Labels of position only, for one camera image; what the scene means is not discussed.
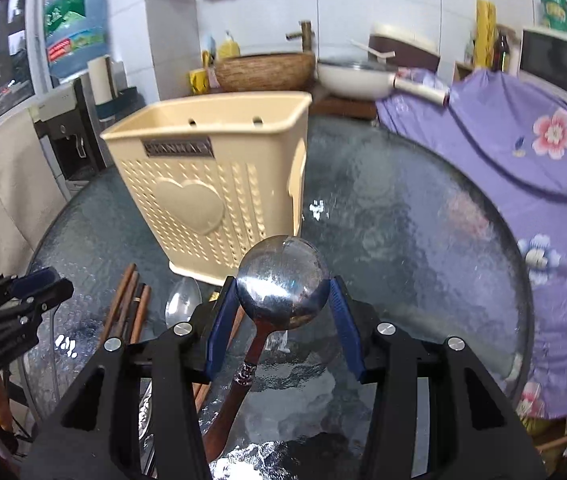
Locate brown wooden chopstick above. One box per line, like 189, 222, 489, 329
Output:
130, 285, 152, 344
114, 270, 139, 339
193, 307, 244, 413
99, 263, 136, 344

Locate steel ladle wooden handle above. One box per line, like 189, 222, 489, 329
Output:
203, 235, 330, 462

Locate small metal spoon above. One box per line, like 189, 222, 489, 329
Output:
138, 275, 204, 476

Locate beige hanging cloth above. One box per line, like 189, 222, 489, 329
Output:
0, 110, 66, 275

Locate cream plastic utensil holder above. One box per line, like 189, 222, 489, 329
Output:
102, 91, 313, 285

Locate water dispenser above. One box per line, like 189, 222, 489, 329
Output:
28, 72, 112, 200

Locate paper cup dispenser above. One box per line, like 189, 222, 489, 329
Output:
87, 55, 138, 122

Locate brown wooden counter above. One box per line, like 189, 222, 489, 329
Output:
309, 86, 377, 122

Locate white frying pan with lid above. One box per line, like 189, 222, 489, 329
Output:
317, 58, 449, 106

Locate yellow mug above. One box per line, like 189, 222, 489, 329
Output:
188, 68, 210, 96

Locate woven basin sink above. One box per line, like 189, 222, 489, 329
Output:
215, 52, 316, 92

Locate purple floral cloth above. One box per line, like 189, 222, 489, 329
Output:
376, 70, 567, 419

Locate blue water jug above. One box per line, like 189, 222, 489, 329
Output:
44, 0, 110, 80

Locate brown rice cooker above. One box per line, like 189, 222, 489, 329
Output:
368, 23, 441, 73

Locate yellow soap bottle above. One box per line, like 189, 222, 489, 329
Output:
217, 30, 241, 61

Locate bronze faucet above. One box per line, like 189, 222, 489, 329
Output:
285, 21, 315, 52

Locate dark glass bottle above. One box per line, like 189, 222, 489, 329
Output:
492, 32, 510, 73

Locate green instant noodle cups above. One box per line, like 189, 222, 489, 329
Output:
541, 0, 567, 32

